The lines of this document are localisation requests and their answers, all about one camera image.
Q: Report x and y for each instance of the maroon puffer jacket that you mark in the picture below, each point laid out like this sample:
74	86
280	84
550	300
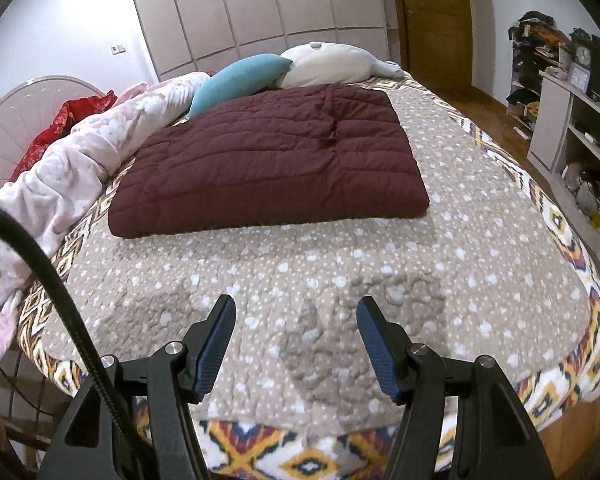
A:
270	170

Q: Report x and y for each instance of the white shelf unit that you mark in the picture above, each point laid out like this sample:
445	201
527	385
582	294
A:
550	125

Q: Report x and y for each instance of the beige panelled wardrobe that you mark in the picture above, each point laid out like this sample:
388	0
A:
260	5

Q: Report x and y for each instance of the white plush seal pillow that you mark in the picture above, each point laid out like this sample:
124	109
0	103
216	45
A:
325	65

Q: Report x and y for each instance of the patterned beige bedspread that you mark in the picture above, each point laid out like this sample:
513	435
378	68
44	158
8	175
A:
330	270

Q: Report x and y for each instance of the pile of clothes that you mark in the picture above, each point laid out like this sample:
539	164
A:
537	30

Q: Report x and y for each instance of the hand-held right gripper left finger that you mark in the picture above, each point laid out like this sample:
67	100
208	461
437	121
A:
212	350

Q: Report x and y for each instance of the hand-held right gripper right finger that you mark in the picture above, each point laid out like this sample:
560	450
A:
380	350

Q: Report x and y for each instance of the pale fan-shaped headboard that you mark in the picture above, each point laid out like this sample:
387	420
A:
15	125

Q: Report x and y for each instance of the white pink floral comforter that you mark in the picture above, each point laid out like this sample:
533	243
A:
70	170

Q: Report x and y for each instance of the teal pillow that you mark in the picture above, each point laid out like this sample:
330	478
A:
240	80

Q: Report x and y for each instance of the small picture frame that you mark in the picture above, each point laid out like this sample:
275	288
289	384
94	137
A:
580	77

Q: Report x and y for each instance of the white wall switch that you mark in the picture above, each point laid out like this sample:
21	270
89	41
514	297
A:
118	48

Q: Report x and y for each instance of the wooden door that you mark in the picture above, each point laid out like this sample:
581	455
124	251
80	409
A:
440	20

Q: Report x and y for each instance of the dark table clock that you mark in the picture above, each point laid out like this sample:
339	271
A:
583	55

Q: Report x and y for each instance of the red cloth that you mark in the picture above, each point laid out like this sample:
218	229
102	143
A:
75	115

